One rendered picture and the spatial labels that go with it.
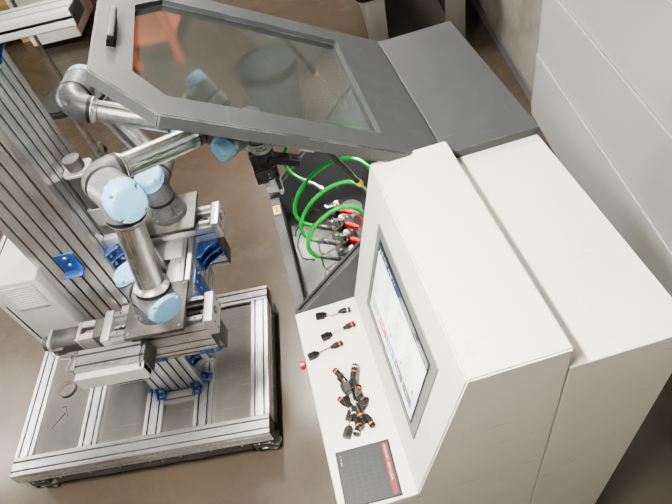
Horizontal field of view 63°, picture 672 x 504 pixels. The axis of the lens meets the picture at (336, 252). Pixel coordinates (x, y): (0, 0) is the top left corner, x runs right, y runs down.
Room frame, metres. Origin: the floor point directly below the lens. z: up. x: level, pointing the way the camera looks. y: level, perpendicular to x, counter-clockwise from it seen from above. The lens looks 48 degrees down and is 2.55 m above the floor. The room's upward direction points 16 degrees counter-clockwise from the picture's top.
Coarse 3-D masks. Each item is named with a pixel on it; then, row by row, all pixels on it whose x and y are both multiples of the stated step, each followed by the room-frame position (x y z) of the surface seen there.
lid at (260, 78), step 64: (128, 0) 1.72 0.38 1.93; (192, 0) 1.84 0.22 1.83; (128, 64) 1.34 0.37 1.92; (192, 64) 1.44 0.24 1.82; (256, 64) 1.53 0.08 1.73; (320, 64) 1.62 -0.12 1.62; (384, 64) 1.70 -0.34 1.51; (192, 128) 1.14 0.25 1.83; (256, 128) 1.15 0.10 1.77; (320, 128) 1.20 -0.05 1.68; (384, 128) 1.26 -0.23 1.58
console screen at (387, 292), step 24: (384, 240) 0.97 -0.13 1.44; (384, 264) 0.94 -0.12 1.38; (384, 288) 0.91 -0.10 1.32; (384, 312) 0.88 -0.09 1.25; (408, 312) 0.75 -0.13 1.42; (384, 336) 0.85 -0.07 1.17; (408, 336) 0.72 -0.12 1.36; (408, 360) 0.69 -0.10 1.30; (432, 360) 0.59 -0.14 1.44; (408, 384) 0.66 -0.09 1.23; (432, 384) 0.56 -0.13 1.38; (408, 408) 0.62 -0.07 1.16
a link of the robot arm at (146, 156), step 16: (144, 144) 1.46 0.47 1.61; (160, 144) 1.46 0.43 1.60; (176, 144) 1.47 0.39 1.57; (192, 144) 1.50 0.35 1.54; (208, 144) 1.52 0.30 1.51; (96, 160) 1.38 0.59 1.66; (112, 160) 1.37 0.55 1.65; (128, 160) 1.39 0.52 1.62; (144, 160) 1.41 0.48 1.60; (160, 160) 1.43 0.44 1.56; (128, 176) 1.36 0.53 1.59
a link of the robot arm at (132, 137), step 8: (80, 64) 2.01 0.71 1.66; (72, 72) 1.95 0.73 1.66; (80, 72) 1.95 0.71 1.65; (64, 80) 1.91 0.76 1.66; (72, 80) 1.90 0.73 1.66; (80, 80) 1.91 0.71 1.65; (88, 88) 1.90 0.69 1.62; (96, 96) 1.92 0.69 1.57; (104, 96) 1.93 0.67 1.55; (112, 128) 1.92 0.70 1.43; (120, 128) 1.91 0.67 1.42; (128, 128) 1.92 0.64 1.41; (136, 128) 1.94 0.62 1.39; (120, 136) 1.91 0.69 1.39; (128, 136) 1.91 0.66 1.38; (136, 136) 1.92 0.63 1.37; (144, 136) 1.94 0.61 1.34; (128, 144) 1.91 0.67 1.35; (136, 144) 1.91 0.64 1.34
